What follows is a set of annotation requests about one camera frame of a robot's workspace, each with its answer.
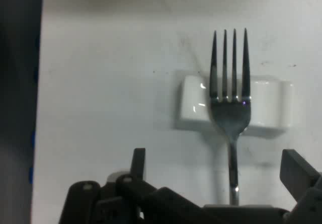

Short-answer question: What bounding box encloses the white ceramic cutlery rest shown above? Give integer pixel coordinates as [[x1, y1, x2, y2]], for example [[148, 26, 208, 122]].
[[173, 70, 294, 138]]

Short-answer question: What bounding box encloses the silver metal fork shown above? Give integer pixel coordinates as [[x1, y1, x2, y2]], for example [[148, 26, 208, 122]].
[[209, 28, 252, 206]]

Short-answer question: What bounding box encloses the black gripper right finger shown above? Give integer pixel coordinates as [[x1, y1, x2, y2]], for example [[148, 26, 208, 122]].
[[279, 148, 322, 224]]

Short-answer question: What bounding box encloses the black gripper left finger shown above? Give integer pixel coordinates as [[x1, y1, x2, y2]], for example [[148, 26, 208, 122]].
[[59, 147, 202, 224]]

